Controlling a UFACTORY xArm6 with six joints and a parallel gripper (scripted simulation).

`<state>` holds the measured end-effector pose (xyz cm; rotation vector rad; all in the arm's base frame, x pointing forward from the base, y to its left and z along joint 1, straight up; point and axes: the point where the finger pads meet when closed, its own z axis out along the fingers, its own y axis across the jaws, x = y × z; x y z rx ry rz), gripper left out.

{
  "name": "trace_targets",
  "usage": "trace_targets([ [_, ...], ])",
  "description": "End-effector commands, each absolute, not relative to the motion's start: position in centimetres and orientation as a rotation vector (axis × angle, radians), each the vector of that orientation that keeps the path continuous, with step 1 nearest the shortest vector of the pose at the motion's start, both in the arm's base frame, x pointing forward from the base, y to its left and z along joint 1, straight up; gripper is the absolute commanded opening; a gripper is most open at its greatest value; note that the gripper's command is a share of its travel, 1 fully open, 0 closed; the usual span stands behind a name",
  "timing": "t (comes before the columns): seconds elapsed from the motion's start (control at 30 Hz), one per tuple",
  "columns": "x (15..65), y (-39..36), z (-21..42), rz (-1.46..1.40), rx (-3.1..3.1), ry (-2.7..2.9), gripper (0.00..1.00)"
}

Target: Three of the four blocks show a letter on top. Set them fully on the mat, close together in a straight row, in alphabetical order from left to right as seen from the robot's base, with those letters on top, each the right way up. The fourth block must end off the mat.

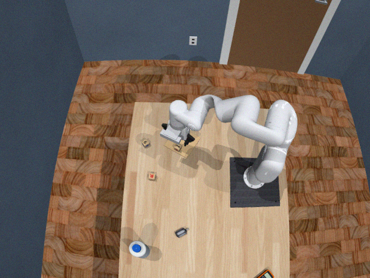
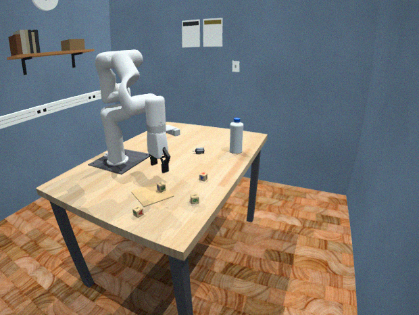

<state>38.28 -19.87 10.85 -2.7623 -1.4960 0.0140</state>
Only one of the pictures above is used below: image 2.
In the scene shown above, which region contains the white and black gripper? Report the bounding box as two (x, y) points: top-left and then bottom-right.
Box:
(147, 130), (171, 173)

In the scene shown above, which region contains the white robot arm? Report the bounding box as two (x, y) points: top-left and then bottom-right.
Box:
(95, 50), (180, 166)

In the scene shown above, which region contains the white bottle with blue cap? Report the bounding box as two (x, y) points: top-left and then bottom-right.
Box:
(229, 118), (243, 153)

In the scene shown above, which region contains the small wooden letter block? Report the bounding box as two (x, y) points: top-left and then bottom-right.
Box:
(199, 172), (207, 181)

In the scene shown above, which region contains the tan square mat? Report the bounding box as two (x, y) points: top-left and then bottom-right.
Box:
(131, 183), (174, 207)

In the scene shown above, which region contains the small cream letter block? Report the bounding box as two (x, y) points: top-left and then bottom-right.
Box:
(157, 182), (166, 192)
(132, 205), (144, 218)
(191, 193), (199, 204)

